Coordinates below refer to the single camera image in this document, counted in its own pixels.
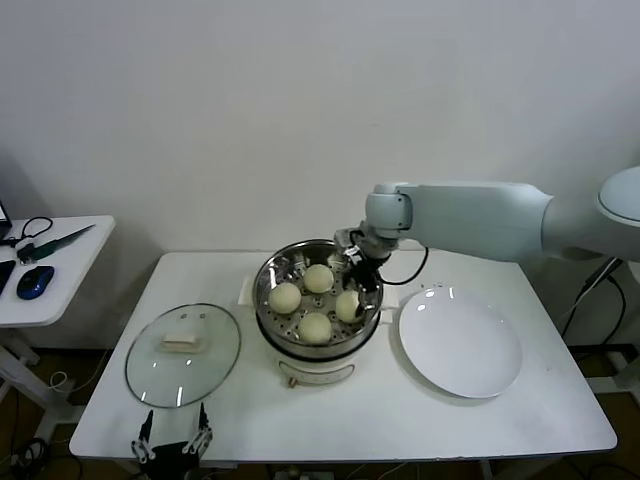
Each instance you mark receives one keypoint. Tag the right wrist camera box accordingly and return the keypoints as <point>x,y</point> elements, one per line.
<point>346,240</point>

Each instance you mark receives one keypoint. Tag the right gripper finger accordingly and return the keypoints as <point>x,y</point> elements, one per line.
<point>350,280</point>
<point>369,300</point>

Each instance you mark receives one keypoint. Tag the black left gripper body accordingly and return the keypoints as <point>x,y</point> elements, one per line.
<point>170,456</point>

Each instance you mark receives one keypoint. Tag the laptop screen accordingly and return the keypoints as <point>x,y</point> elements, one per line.
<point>4,215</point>

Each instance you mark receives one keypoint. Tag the white round plate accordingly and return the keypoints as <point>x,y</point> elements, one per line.
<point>460,345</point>

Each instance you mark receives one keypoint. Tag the stainless steel steamer basket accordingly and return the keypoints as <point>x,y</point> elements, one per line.
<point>270,270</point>

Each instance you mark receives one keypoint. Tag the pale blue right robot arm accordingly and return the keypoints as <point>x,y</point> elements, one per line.
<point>475,220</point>

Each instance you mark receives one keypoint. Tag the small black tool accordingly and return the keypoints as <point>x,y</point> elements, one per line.
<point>27,254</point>

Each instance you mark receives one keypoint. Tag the white side table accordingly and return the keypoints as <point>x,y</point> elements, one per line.
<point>75,280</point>

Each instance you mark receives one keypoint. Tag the white steamed baozi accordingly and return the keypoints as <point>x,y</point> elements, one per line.
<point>285,298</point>
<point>315,327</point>
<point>319,278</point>
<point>347,306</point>

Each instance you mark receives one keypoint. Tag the blue computer mouse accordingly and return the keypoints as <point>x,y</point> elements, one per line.
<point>36,282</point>

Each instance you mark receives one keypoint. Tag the cream electric cooker pot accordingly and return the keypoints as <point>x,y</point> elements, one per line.
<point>315,372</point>

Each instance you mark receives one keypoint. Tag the white desk foot bar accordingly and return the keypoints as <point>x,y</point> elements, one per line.
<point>620,370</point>

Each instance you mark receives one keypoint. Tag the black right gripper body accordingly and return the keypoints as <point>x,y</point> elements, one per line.
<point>365,272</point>

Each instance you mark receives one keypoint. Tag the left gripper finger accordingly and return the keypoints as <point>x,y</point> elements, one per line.
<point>146,430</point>
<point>202,425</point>

